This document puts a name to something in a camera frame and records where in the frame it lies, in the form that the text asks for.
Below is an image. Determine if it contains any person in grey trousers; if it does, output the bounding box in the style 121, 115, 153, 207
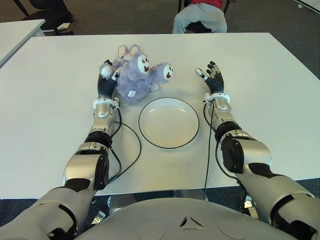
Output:
171, 0, 228, 34

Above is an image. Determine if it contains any white plate black rim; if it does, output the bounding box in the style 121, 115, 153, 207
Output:
138, 96, 201, 151

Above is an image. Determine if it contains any purple plush doll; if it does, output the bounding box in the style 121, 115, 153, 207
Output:
98, 44, 175, 105

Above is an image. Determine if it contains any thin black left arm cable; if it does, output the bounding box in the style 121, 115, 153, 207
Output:
107, 98, 143, 186

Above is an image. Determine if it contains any metal floor bracket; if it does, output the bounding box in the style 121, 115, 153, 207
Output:
242, 197, 260, 220
93, 211, 106, 225

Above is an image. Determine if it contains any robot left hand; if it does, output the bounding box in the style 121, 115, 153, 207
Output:
96, 59, 122, 100

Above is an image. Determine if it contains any white furniture edge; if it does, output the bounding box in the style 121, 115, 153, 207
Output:
296, 0, 320, 11

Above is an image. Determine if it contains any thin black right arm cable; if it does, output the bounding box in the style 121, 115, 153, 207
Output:
203, 99, 215, 201

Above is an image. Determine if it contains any person in black trousers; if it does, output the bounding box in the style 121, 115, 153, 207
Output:
48, 0, 76, 25

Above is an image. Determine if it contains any black office chair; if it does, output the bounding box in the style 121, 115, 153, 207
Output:
13, 0, 75, 36

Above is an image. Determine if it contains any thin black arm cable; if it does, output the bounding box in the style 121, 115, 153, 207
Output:
203, 99, 215, 201
107, 98, 143, 186

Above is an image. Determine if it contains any silver robot torso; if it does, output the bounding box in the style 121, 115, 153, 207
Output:
74, 196, 283, 240

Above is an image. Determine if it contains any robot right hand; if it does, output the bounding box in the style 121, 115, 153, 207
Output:
195, 60, 225, 96

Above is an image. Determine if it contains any white side table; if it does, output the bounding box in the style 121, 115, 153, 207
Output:
0, 19, 46, 68

